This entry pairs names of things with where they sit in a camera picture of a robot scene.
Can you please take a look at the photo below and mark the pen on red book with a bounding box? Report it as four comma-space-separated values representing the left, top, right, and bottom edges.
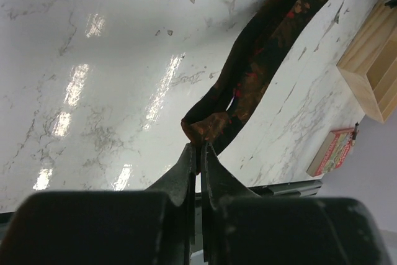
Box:
350, 122, 359, 147

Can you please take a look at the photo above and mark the wooden compartment tray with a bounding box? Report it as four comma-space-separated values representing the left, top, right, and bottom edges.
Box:
337, 0, 396, 123

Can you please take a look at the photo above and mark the brown red patterned tie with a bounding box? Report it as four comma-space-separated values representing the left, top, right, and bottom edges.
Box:
181, 0, 329, 154

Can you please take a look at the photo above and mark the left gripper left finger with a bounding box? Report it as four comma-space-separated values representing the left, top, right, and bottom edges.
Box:
147, 143, 196, 264

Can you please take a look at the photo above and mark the red treehouse book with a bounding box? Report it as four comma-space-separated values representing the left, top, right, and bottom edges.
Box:
306, 127, 354, 177

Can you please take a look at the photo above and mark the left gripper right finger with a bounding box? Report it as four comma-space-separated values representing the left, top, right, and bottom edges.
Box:
200, 142, 259, 264

